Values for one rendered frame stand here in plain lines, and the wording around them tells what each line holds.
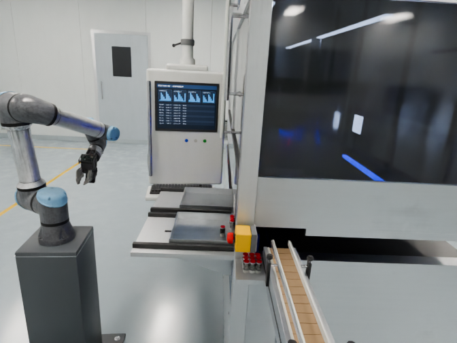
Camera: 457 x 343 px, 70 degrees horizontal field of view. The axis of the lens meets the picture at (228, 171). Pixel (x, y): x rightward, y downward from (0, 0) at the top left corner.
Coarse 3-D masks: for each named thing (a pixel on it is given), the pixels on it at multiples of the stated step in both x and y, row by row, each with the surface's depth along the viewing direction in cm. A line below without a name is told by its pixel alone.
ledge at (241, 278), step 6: (234, 264) 124; (240, 264) 121; (240, 270) 117; (264, 270) 118; (240, 276) 114; (246, 276) 114; (252, 276) 114; (258, 276) 114; (264, 276) 114; (240, 282) 112; (246, 282) 112; (252, 282) 112; (258, 282) 112; (264, 282) 113
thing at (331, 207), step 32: (416, 0) 99; (448, 0) 99; (256, 192) 117; (288, 192) 117; (320, 192) 117; (352, 192) 118; (384, 192) 118; (416, 192) 118; (448, 192) 119; (256, 224) 121; (288, 224) 121; (320, 224) 121; (352, 224) 122; (384, 224) 122; (416, 224) 122; (448, 224) 122
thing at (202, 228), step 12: (180, 216) 154; (192, 216) 154; (204, 216) 154; (216, 216) 155; (228, 216) 155; (180, 228) 145; (192, 228) 146; (204, 228) 146; (216, 228) 147; (228, 228) 147; (180, 240) 129; (192, 240) 129; (204, 240) 130; (216, 240) 130
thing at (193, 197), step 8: (184, 192) 181; (192, 192) 187; (200, 192) 187; (208, 192) 187; (216, 192) 187; (224, 192) 187; (232, 192) 187; (184, 200) 176; (192, 200) 176; (200, 200) 177; (208, 200) 177; (216, 200) 178; (224, 200) 179; (232, 200) 179; (200, 208) 162; (208, 208) 162; (216, 208) 162; (224, 208) 163; (232, 208) 163
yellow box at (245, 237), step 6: (240, 228) 116; (246, 228) 116; (252, 228) 116; (234, 234) 116; (240, 234) 112; (246, 234) 112; (252, 234) 112; (234, 240) 115; (240, 240) 112; (246, 240) 112; (252, 240) 112; (240, 246) 113; (246, 246) 113; (252, 246) 113
